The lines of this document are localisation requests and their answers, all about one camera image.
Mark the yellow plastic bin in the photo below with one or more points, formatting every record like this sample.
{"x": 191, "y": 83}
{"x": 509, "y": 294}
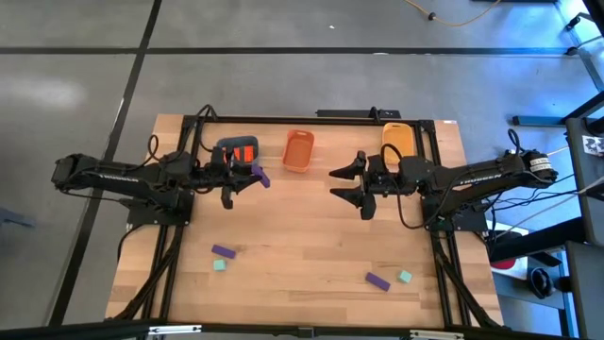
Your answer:
{"x": 401, "y": 137}

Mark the purple long block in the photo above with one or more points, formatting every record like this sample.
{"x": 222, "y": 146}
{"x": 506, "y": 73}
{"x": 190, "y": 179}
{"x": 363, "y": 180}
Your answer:
{"x": 261, "y": 176}
{"x": 378, "y": 281}
{"x": 223, "y": 251}

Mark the black rig rail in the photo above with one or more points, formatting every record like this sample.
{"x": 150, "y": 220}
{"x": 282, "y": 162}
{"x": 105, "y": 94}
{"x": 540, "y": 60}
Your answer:
{"x": 71, "y": 330}

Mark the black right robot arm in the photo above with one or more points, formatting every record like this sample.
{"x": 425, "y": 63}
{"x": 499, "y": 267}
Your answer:
{"x": 481, "y": 177}

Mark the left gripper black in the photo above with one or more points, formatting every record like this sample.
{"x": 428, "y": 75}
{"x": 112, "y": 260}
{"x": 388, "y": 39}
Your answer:
{"x": 219, "y": 175}

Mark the red round object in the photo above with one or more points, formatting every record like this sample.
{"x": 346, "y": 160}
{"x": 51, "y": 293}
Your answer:
{"x": 504, "y": 264}

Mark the teal cube block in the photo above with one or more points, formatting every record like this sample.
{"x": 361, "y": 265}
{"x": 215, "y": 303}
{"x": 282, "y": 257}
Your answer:
{"x": 405, "y": 277}
{"x": 219, "y": 265}

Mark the blue plastic bin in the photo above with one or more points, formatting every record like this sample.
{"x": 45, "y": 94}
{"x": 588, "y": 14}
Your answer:
{"x": 240, "y": 141}

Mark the black white marker tag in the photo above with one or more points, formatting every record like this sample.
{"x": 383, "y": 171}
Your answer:
{"x": 593, "y": 145}

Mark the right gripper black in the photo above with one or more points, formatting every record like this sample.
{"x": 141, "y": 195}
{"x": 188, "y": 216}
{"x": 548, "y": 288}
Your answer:
{"x": 382, "y": 177}

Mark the black desk foot bar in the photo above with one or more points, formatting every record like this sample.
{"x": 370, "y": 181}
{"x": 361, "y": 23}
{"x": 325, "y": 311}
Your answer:
{"x": 538, "y": 121}

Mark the metal desk frame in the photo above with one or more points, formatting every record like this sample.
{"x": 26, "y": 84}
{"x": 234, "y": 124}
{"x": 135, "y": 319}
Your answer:
{"x": 590, "y": 61}

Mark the silver metal bracket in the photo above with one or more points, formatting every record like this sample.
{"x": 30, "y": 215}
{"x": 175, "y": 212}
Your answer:
{"x": 436, "y": 335}
{"x": 174, "y": 329}

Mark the black headphones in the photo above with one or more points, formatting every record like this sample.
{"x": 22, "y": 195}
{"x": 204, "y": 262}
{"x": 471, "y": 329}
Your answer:
{"x": 531, "y": 282}

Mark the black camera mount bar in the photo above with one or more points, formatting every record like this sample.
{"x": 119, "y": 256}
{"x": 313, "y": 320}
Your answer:
{"x": 349, "y": 113}

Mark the grey furniture foot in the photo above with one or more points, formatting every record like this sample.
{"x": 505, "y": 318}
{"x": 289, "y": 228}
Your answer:
{"x": 14, "y": 218}

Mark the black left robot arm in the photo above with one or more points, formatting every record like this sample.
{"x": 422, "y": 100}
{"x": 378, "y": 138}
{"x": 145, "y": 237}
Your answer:
{"x": 108, "y": 177}

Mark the orange plastic bin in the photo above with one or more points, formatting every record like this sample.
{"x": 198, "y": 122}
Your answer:
{"x": 298, "y": 152}

